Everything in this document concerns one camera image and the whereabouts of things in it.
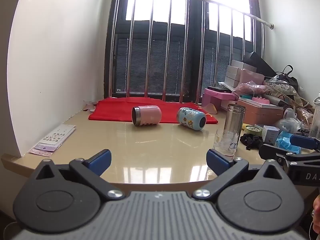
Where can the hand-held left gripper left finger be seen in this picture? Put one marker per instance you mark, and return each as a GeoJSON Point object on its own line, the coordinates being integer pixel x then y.
{"type": "Point", "coordinates": [100, 159]}

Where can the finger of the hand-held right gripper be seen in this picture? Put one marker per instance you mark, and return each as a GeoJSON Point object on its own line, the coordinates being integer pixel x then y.
{"type": "Point", "coordinates": [303, 142]}
{"type": "Point", "coordinates": [271, 151]}

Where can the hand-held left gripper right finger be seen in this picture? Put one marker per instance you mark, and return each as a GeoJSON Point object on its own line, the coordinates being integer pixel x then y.
{"type": "Point", "coordinates": [218, 160]}

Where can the blue cartoon print cup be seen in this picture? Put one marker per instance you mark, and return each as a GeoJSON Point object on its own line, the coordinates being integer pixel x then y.
{"type": "Point", "coordinates": [190, 118]}

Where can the pink metal cup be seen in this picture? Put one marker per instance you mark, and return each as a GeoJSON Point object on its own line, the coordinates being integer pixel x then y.
{"type": "Point", "coordinates": [147, 115]}

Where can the person's right hand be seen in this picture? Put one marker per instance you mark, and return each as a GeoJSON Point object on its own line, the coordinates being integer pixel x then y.
{"type": "Point", "coordinates": [316, 210]}

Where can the blue plastic packet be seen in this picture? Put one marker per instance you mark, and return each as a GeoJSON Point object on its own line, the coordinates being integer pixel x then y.
{"type": "Point", "coordinates": [283, 141]}

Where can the small white carton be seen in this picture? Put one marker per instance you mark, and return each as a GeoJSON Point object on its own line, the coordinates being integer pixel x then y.
{"type": "Point", "coordinates": [270, 133]}

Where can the clear glass with cartoon print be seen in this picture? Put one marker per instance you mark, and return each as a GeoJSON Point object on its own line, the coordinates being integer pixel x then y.
{"type": "Point", "coordinates": [226, 143]}

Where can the clear plastic bag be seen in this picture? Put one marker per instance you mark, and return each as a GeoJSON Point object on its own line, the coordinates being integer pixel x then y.
{"type": "Point", "coordinates": [287, 123]}

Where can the clear plastic bottle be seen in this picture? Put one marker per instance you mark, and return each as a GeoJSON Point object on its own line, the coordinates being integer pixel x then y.
{"type": "Point", "coordinates": [315, 120]}

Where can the roll of tape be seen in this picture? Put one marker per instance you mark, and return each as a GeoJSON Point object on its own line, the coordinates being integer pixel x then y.
{"type": "Point", "coordinates": [253, 130]}

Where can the large pink box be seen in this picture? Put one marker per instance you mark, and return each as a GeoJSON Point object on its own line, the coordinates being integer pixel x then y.
{"type": "Point", "coordinates": [260, 113]}

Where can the tall clear steel bottle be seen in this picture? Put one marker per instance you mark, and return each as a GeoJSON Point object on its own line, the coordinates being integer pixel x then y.
{"type": "Point", "coordinates": [234, 118]}

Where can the sticker sheets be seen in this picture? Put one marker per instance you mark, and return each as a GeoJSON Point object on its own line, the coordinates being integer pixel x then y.
{"type": "Point", "coordinates": [53, 138]}

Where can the red cloth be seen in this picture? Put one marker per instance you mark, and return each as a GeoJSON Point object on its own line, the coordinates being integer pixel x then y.
{"type": "Point", "coordinates": [112, 110]}

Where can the pink moulded tray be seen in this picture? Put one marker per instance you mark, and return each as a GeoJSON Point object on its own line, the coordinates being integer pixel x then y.
{"type": "Point", "coordinates": [261, 100]}

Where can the teal flat box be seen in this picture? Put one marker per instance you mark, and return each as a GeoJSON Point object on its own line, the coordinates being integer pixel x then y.
{"type": "Point", "coordinates": [246, 97]}

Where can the pink stand box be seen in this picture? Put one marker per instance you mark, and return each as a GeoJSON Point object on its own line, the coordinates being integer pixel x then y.
{"type": "Point", "coordinates": [215, 99]}

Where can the cartoon print pouch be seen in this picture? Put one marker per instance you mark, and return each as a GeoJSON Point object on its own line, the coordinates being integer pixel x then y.
{"type": "Point", "coordinates": [280, 85]}

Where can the black handbag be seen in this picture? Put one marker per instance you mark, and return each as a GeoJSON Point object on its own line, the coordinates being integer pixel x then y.
{"type": "Point", "coordinates": [290, 78]}

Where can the pink mesh bag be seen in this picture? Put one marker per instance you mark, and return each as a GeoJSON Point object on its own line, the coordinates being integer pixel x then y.
{"type": "Point", "coordinates": [250, 88]}

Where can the black flat device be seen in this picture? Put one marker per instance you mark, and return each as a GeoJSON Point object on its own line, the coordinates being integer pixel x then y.
{"type": "Point", "coordinates": [218, 89]}

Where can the pale pink box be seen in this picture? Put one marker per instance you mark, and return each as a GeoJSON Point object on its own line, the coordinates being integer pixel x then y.
{"type": "Point", "coordinates": [251, 76]}

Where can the stack of white boxes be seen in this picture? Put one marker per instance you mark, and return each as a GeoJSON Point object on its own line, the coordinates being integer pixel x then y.
{"type": "Point", "coordinates": [233, 76]}

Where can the black board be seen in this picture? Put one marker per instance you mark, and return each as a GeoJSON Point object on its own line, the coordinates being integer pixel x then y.
{"type": "Point", "coordinates": [260, 62]}

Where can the dark framed window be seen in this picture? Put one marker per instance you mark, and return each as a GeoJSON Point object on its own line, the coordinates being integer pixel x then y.
{"type": "Point", "coordinates": [160, 72]}

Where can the steel window railing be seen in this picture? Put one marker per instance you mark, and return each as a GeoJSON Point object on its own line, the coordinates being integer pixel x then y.
{"type": "Point", "coordinates": [170, 55]}

